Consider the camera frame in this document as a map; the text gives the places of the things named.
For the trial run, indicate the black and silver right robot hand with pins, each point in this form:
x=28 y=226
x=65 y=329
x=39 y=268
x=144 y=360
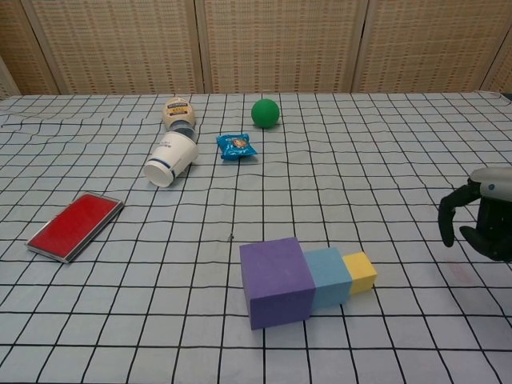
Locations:
x=496 y=216

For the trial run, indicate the light blue block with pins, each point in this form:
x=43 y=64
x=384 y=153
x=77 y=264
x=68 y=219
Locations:
x=330 y=276

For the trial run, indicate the light blue checkered tablecloth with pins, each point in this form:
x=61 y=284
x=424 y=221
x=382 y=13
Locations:
x=120 y=320

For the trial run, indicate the flat red tin box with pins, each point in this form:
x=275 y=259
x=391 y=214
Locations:
x=74 y=226

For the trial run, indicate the green ball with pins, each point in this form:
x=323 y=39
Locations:
x=265 y=113

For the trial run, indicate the beige woven folding screen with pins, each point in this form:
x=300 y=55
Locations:
x=256 y=44

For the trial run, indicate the mayonnaise squeeze bottle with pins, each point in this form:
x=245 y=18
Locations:
x=178 y=112

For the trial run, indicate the blue snack packet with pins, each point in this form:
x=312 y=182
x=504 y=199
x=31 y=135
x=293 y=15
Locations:
x=236 y=147

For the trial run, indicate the small yellow foam cube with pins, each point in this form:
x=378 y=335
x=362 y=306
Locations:
x=362 y=272

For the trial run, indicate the purple block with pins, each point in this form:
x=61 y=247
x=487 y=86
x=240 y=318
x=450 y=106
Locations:
x=278 y=284

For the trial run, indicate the white paper cup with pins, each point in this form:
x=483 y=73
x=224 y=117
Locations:
x=172 y=158

